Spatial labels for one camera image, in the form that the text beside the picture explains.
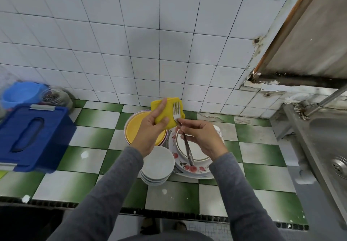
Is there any person's right forearm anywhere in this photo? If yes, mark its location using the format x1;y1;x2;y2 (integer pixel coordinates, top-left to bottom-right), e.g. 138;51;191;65
209;151;285;241

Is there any person's black shoe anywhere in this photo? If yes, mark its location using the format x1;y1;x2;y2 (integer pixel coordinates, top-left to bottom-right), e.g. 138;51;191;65
171;222;188;235
140;216;159;236

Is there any silver fork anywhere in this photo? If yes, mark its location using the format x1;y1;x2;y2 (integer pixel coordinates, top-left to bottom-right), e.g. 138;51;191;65
172;102;194;167

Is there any stainless steel sink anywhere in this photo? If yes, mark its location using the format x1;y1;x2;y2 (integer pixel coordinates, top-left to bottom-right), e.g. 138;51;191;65
282;105;347;228

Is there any blue plastic bowl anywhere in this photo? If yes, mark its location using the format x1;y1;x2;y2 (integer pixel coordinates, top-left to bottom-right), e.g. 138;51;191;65
1;82;50;110

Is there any stack of small white bowls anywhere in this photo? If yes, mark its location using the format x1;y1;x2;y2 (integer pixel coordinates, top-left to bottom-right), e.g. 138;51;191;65
140;146;176;187

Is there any person's left hand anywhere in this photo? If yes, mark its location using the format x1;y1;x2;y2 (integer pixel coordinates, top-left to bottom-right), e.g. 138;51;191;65
130;98;170;158

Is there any glass jar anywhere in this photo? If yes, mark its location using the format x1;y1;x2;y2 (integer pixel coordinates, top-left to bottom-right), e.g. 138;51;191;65
39;88;74;111

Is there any metal faucet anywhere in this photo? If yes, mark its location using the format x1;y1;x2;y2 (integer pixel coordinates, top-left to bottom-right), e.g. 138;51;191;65
301;84;347;119

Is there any person's right hand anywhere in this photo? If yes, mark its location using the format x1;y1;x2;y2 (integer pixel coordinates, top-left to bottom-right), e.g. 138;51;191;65
176;119;228;161

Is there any blue plastic box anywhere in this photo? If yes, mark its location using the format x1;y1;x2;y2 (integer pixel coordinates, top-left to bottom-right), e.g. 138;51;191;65
0;104;77;174

